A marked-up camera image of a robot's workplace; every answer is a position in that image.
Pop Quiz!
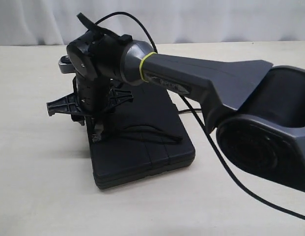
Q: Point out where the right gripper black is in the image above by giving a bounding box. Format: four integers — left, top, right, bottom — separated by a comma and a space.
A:
47, 76, 134, 143

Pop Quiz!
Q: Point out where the black cord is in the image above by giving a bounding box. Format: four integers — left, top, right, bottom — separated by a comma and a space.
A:
92, 108, 204, 146

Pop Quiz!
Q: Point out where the black plastic carrying case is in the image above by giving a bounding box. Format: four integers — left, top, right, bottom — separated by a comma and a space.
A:
88, 84, 195, 189

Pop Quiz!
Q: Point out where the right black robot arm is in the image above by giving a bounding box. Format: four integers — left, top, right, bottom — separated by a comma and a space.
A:
47, 32, 305, 192

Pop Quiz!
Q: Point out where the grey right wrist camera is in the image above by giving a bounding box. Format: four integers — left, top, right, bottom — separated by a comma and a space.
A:
58, 55, 75, 74

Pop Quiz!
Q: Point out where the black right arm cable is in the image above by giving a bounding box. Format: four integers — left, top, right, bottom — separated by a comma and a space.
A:
77, 12, 305, 222

